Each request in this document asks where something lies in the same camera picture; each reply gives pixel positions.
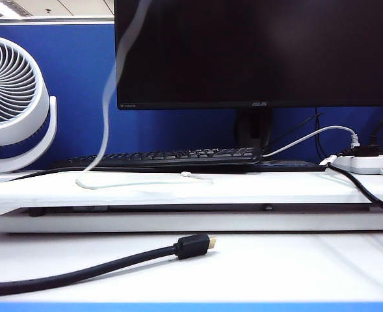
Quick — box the white Type-C charging cable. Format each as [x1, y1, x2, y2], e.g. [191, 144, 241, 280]
[75, 0, 214, 190]

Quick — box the white base board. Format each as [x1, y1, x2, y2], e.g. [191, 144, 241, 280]
[0, 207, 383, 233]

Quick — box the black keyboard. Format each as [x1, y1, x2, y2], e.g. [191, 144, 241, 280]
[49, 146, 263, 170]

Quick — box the white raised board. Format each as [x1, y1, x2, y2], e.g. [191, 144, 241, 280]
[0, 169, 383, 209]

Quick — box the black monitor stand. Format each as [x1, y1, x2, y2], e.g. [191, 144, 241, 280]
[191, 108, 328, 174]

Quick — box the black computer monitor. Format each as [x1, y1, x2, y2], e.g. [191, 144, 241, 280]
[114, 0, 383, 111]

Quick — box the small white plug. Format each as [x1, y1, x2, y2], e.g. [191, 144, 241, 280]
[319, 154, 339, 166]

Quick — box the blue office partition panel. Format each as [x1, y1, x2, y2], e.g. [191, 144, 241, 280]
[0, 18, 383, 170]

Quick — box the white desk fan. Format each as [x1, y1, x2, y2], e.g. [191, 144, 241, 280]
[0, 34, 59, 176]

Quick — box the white power strip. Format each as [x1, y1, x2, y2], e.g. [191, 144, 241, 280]
[332, 155, 383, 176]

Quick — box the black HDMI cable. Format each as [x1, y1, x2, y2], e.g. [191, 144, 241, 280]
[0, 233, 218, 298]

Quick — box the thin black monitor cable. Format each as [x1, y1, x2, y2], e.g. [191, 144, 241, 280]
[271, 108, 328, 160]

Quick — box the white grey plugged cable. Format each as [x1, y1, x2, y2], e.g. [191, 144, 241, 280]
[261, 125, 361, 157]

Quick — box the thin black keyboard cable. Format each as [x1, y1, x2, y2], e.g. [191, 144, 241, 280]
[7, 166, 88, 182]

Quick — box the black riser frame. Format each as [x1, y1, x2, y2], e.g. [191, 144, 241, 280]
[21, 203, 374, 218]

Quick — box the black plug with cord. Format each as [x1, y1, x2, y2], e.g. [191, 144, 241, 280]
[340, 113, 383, 157]

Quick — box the thick black power cable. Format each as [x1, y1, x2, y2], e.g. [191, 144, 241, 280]
[327, 162, 383, 222]

